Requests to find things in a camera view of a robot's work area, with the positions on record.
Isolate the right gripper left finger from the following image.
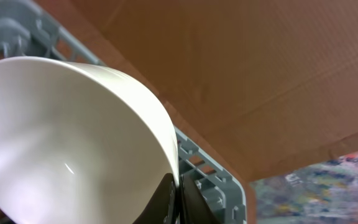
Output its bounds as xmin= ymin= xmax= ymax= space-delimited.
xmin=133 ymin=173 xmax=177 ymax=224

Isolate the brown cardboard sheet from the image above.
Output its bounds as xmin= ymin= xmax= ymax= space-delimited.
xmin=75 ymin=0 xmax=358 ymax=181

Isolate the white bowl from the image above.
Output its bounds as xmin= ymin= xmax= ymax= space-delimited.
xmin=0 ymin=57 xmax=179 ymax=223

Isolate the colourful painted surface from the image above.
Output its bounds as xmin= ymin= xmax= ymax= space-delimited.
xmin=250 ymin=151 xmax=358 ymax=224

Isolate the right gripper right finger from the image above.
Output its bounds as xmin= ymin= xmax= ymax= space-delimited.
xmin=180 ymin=175 xmax=221 ymax=224

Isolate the grey dish rack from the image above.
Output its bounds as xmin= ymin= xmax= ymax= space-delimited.
xmin=0 ymin=1 xmax=246 ymax=223

